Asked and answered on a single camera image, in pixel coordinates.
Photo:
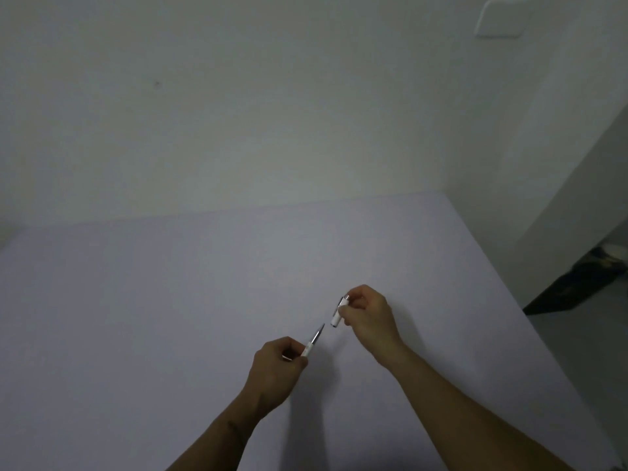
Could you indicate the person's left hand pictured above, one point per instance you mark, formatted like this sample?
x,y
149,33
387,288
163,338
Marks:
x,y
272,380

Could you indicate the white pen body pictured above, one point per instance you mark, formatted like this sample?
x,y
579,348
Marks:
x,y
309,347

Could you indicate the person's right forearm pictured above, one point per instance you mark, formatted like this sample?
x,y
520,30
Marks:
x,y
466,412

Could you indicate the person's left forearm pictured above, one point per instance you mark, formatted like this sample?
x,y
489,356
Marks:
x,y
216,441

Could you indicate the person's right hand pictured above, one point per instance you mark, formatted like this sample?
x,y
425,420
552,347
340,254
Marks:
x,y
375,328

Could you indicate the black trash bin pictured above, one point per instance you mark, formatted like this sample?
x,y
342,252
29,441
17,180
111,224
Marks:
x,y
569,289

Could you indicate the white wall switch plate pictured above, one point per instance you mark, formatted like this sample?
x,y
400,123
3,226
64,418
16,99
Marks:
x,y
503,19

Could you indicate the white pen cap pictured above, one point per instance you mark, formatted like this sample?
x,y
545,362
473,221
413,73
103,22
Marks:
x,y
336,318

